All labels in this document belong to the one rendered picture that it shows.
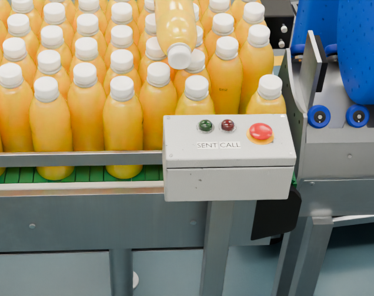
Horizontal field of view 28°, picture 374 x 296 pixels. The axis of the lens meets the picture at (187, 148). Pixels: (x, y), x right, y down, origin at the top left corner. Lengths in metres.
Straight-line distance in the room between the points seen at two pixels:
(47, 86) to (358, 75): 0.57
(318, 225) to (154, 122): 0.54
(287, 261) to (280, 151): 0.90
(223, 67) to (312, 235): 0.53
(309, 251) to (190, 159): 0.70
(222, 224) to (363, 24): 0.45
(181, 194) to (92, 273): 1.19
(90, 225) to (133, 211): 0.09
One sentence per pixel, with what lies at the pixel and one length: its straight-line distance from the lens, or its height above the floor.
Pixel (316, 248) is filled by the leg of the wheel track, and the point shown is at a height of 0.54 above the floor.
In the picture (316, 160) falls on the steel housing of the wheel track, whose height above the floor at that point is 0.87.
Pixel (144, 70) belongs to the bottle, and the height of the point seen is 1.06.
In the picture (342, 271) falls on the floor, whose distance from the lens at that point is 2.40.
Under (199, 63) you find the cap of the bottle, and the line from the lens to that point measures 1.28.
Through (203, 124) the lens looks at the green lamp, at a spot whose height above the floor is 1.11.
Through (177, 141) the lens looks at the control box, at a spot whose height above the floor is 1.10.
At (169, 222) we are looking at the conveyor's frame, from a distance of 1.40.
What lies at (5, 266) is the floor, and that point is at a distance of 2.38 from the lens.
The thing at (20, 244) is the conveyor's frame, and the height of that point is 0.76.
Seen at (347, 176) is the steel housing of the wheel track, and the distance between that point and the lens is 1.50.
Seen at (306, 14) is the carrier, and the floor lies 0.76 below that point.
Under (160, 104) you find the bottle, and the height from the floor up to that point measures 1.05.
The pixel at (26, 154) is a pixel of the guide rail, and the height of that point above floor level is 0.98.
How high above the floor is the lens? 1.90
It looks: 45 degrees down
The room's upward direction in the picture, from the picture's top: 3 degrees clockwise
